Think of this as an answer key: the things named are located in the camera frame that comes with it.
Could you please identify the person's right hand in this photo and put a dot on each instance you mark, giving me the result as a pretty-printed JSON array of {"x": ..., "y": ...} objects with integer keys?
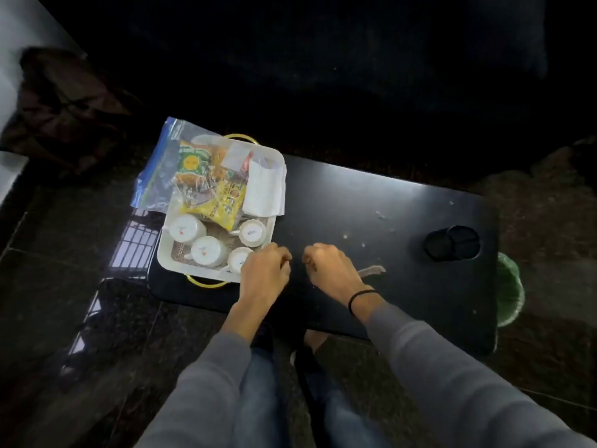
[{"x": 331, "y": 272}]

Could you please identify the person's left hand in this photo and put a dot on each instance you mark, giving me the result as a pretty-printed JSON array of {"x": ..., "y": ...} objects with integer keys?
[{"x": 263, "y": 272}]

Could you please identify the white cup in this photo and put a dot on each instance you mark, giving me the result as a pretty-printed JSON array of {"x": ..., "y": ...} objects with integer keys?
[
  {"x": 186, "y": 227},
  {"x": 238, "y": 260},
  {"x": 208, "y": 251},
  {"x": 252, "y": 233}
]

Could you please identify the yellow snack packet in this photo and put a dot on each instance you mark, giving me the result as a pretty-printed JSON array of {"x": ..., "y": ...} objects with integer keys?
[{"x": 224, "y": 205}]

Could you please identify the white paper napkin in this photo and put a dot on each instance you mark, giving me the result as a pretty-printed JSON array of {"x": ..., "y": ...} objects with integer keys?
[{"x": 263, "y": 191}]

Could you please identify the green snack packet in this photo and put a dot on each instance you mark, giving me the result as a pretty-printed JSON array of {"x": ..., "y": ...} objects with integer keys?
[{"x": 191, "y": 160}]

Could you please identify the clear zip bag blue strip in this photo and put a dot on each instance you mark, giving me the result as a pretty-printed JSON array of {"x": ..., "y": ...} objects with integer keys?
[{"x": 149, "y": 181}]

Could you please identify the person's right forearm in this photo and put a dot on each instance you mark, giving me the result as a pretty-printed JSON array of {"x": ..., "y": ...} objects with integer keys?
[{"x": 443, "y": 368}]

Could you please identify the person's left forearm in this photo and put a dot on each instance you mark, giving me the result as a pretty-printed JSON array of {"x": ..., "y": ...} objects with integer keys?
[{"x": 205, "y": 391}]

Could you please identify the person's right leg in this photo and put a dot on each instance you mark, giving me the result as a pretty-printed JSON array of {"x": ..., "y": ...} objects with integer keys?
[{"x": 345, "y": 424}]

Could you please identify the black wrist band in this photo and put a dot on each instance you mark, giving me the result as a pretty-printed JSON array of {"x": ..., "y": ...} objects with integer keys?
[{"x": 361, "y": 293}]

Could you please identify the black table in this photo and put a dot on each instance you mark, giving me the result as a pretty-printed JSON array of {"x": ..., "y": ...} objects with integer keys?
[{"x": 373, "y": 191}]

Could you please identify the black round holder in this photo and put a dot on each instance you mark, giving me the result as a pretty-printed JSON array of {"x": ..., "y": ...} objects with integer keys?
[{"x": 450, "y": 244}]

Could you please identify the green waste bin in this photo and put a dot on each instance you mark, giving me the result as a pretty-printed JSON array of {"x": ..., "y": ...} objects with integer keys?
[{"x": 509, "y": 289}]

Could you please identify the brown cloth bag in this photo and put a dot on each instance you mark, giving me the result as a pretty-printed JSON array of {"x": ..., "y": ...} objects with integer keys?
[{"x": 65, "y": 111}]

